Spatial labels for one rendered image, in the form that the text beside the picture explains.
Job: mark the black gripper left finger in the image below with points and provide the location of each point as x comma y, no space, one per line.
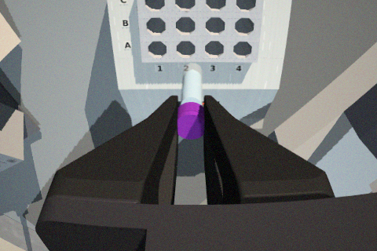
134,165

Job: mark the violet-capped test tube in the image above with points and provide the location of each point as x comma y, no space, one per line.
191,110

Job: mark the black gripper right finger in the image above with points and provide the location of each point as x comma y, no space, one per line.
252,167

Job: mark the dark grey bench mat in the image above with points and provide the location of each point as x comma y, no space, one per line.
63,75

